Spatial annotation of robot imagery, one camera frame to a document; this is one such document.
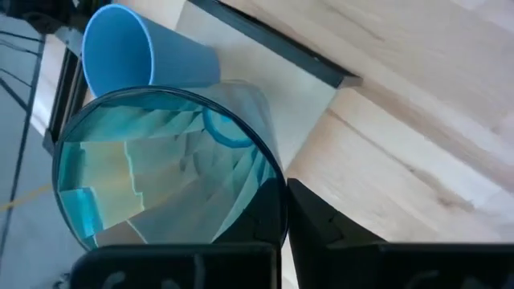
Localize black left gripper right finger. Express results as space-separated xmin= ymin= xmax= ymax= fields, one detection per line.
xmin=287 ymin=178 xmax=387 ymax=289

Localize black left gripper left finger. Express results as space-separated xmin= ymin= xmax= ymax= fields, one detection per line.
xmin=211 ymin=178 xmax=288 ymax=246

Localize teal faceted glass tumbler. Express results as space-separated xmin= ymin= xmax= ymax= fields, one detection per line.
xmin=51 ymin=79 xmax=289 ymax=252

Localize blue ribbed plastic cup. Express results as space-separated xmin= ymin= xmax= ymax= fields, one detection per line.
xmin=81 ymin=3 xmax=222 ymax=98

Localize wooden table with black frame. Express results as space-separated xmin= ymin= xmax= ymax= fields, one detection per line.
xmin=174 ymin=0 xmax=363 ymax=172

